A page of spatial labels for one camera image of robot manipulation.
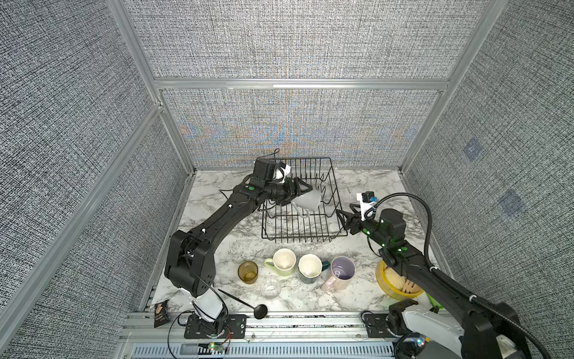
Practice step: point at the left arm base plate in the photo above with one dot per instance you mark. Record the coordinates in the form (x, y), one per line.
(215, 326)

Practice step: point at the dark green mug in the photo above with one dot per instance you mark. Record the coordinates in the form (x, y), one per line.
(310, 267)

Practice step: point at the clear glass cup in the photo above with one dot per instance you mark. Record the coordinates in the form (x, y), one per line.
(271, 288)

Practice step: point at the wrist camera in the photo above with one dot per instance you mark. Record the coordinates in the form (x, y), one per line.
(282, 171)
(367, 201)

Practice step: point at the yellow bowl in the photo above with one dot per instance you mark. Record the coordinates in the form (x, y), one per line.
(386, 286)

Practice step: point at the light green mug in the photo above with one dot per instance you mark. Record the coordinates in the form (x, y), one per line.
(283, 262)

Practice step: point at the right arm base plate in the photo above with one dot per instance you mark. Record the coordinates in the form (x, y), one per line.
(376, 325)

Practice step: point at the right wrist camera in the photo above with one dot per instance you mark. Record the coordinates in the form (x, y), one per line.
(367, 201)

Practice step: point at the amber glass cup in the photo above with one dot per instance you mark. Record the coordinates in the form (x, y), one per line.
(248, 272)

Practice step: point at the pink purple mug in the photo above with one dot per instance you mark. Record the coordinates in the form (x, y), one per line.
(342, 270)

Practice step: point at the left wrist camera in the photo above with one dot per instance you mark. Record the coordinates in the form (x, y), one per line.
(282, 171)

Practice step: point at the black wire dish rack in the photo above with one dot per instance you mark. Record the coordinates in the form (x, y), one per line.
(292, 224)

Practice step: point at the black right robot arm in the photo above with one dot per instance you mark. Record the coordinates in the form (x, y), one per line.
(477, 329)

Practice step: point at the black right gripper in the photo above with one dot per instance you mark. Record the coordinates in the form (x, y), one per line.
(353, 220)

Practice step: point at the black ladle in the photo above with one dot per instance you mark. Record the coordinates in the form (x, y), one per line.
(260, 311)

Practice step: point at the aluminium front rail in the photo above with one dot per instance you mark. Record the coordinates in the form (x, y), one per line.
(279, 335)

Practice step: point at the green snack packet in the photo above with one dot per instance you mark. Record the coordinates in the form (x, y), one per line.
(435, 305)

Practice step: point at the bread bun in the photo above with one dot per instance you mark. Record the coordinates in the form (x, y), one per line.
(401, 283)

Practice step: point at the white ceramic mug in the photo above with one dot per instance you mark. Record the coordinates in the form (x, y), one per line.
(306, 204)

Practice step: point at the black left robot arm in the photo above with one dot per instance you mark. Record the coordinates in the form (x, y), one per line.
(190, 262)

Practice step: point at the small dark card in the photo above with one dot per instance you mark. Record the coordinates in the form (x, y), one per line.
(161, 316)

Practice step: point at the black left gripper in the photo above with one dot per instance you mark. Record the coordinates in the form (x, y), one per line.
(295, 191)

